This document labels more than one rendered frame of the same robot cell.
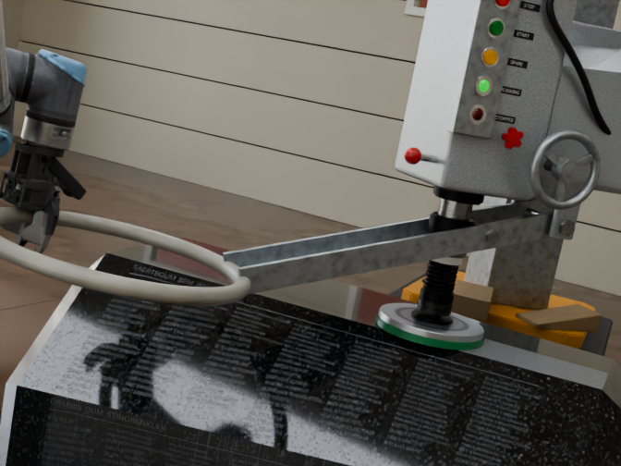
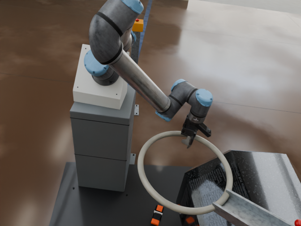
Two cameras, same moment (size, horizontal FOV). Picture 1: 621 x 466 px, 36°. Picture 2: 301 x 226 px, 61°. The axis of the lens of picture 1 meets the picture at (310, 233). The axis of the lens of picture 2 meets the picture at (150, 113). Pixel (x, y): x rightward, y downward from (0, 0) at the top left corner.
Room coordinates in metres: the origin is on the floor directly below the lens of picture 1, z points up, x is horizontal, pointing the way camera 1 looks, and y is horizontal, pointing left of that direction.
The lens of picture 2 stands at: (1.08, -0.34, 1.96)
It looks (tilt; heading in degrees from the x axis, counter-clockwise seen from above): 39 degrees down; 64
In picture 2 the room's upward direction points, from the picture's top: 8 degrees clockwise
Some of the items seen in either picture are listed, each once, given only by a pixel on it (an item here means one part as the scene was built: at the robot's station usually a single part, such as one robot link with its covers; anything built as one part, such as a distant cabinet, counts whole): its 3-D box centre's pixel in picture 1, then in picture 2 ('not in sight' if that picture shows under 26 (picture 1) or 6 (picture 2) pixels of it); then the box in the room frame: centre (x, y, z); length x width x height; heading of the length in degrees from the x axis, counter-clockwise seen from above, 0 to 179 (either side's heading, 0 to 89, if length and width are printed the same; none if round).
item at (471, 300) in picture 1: (470, 299); not in sight; (2.49, -0.45, 0.81); 0.20 x 0.10 x 0.05; 169
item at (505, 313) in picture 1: (502, 303); not in sight; (2.71, -0.58, 0.76); 0.49 x 0.49 x 0.05; 71
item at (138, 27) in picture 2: not in sight; (133, 70); (1.94, 1.93, 0.54); 0.20 x 0.20 x 1.09; 71
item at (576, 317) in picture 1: (558, 315); not in sight; (2.49, -0.68, 0.80); 0.20 x 0.10 x 0.05; 115
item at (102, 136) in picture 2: not in sight; (105, 138); (1.44, 1.13, 0.43); 0.50 x 0.50 x 0.85; 64
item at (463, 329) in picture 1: (431, 321); not in sight; (1.89, -0.27, 0.87); 0.21 x 0.21 x 0.01
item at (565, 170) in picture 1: (554, 166); not in sight; (1.83, -0.43, 1.22); 0.15 x 0.10 x 0.15; 112
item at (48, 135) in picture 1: (48, 134); (196, 115); (1.78, 0.51, 1.11); 0.10 x 0.09 x 0.05; 52
